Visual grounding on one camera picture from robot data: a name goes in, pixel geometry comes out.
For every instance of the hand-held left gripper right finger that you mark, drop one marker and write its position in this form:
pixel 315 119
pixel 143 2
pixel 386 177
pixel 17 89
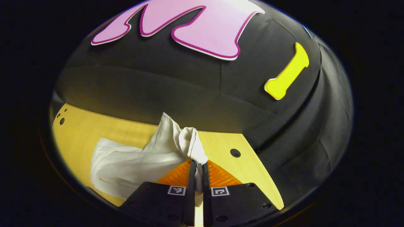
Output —
pixel 206 201

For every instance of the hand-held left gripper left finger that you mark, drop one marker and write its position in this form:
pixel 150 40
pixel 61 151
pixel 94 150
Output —
pixel 190 195

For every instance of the white jeans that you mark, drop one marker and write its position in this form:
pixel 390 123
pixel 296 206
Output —
pixel 132 164

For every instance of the black round table grommet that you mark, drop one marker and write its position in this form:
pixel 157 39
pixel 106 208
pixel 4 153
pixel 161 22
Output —
pixel 235 153

